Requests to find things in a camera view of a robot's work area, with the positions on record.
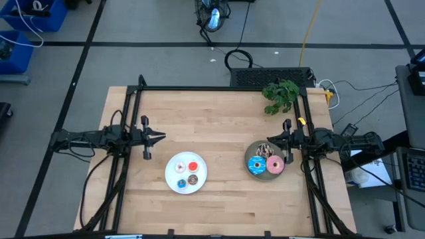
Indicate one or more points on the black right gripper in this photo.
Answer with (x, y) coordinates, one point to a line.
(295, 139)

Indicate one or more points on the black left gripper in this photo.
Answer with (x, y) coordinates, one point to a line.
(142, 137)

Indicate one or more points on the large chocolate iced donut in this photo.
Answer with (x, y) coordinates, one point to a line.
(264, 151)

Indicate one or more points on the large pink iced donut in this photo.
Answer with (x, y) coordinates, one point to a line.
(275, 164)

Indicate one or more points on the large blue iced donut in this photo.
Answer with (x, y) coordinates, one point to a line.
(256, 165)

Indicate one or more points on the small white sprinkle donut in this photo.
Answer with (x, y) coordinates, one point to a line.
(180, 167)

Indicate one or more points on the small red sugar donut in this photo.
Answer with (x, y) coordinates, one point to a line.
(193, 166)

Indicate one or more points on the small blue iced donut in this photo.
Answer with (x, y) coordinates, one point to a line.
(182, 183)

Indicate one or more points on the small chocolate iced donut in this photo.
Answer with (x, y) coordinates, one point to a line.
(193, 179)

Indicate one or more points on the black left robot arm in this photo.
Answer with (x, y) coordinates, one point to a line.
(86, 137)

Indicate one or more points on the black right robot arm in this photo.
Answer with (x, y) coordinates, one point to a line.
(345, 141)

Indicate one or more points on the yellow tag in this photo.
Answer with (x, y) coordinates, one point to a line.
(301, 121)

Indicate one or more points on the grey-green round plate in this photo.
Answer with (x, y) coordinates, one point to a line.
(265, 177)

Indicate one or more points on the white round plate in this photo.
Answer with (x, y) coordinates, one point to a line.
(172, 179)

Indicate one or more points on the green potted plant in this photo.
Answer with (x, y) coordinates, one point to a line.
(280, 94)

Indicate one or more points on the black computer case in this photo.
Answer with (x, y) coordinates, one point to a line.
(269, 77)

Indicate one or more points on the black power adapter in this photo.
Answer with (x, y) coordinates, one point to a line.
(349, 130)

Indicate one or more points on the grey side desk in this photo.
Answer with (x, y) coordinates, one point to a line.
(410, 109)

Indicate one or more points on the black floor fan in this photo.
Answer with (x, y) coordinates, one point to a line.
(212, 15)

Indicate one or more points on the black keyboard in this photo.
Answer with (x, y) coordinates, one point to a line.
(416, 172)

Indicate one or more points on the blue storage bin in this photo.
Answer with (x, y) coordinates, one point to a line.
(33, 20)
(15, 53)

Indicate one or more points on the black aluminium table frame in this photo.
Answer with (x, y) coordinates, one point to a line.
(212, 88)

